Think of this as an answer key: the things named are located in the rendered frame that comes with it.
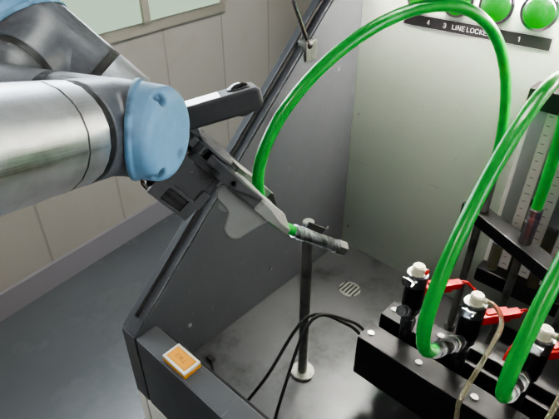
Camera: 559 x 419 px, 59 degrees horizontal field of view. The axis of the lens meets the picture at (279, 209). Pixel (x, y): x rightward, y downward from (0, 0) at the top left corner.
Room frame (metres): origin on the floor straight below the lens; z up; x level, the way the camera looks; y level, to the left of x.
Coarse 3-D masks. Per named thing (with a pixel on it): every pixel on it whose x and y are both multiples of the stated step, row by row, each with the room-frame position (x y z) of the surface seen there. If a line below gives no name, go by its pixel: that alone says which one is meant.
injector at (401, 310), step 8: (408, 272) 0.49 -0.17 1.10; (424, 280) 0.48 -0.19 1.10; (408, 288) 0.48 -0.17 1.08; (416, 288) 0.48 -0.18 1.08; (424, 288) 0.48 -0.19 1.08; (408, 296) 0.48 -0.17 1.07; (416, 296) 0.48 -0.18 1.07; (408, 304) 0.48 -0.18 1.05; (416, 304) 0.48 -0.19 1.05; (400, 312) 0.47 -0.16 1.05; (408, 312) 0.47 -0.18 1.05; (416, 312) 0.48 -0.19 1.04; (400, 320) 0.49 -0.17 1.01; (408, 320) 0.48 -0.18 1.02; (400, 328) 0.49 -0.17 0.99; (408, 328) 0.48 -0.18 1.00; (400, 336) 0.49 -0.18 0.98; (408, 336) 0.48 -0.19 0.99; (408, 344) 0.49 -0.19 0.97
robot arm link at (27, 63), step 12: (0, 36) 0.43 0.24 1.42; (0, 48) 0.42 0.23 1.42; (12, 48) 0.42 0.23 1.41; (24, 48) 0.43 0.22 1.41; (0, 60) 0.41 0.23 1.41; (12, 60) 0.41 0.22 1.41; (24, 60) 0.42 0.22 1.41; (36, 60) 0.43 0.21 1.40; (0, 72) 0.38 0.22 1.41; (12, 72) 0.38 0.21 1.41; (24, 72) 0.38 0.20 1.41; (36, 72) 0.38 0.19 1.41
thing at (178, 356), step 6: (180, 348) 0.48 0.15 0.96; (168, 354) 0.47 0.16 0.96; (174, 354) 0.47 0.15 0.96; (180, 354) 0.47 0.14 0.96; (186, 354) 0.47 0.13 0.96; (174, 360) 0.46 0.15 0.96; (180, 360) 0.46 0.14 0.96; (186, 360) 0.46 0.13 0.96; (192, 360) 0.46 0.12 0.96; (180, 366) 0.45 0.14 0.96; (186, 366) 0.45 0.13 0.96; (198, 366) 0.45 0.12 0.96; (180, 372) 0.44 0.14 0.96; (192, 372) 0.45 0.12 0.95
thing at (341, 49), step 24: (432, 0) 0.57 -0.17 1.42; (456, 0) 0.58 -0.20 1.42; (384, 24) 0.54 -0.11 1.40; (480, 24) 0.60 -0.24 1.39; (336, 48) 0.52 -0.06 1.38; (504, 48) 0.61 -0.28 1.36; (312, 72) 0.51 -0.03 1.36; (504, 72) 0.62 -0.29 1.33; (288, 96) 0.50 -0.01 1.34; (504, 96) 0.63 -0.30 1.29; (504, 120) 0.63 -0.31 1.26; (264, 144) 0.49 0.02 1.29; (264, 168) 0.49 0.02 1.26; (264, 192) 0.49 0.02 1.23
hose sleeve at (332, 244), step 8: (296, 224) 0.51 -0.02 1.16; (296, 232) 0.50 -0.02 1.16; (304, 232) 0.51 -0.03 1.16; (312, 232) 0.52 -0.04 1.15; (304, 240) 0.51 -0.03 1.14; (312, 240) 0.51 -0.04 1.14; (320, 240) 0.52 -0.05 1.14; (328, 240) 0.52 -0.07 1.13; (336, 240) 0.53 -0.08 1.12; (328, 248) 0.52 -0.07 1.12; (336, 248) 0.53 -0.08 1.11
